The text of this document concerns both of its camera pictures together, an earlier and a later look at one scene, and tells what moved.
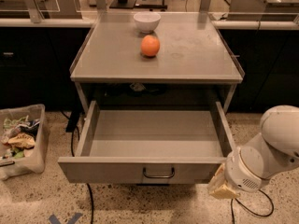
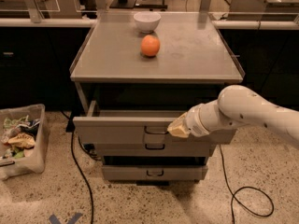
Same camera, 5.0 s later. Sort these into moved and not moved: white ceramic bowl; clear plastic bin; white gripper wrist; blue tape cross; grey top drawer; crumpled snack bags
Moved: white gripper wrist; grey top drawer
Not moved: white ceramic bowl; clear plastic bin; blue tape cross; crumpled snack bags
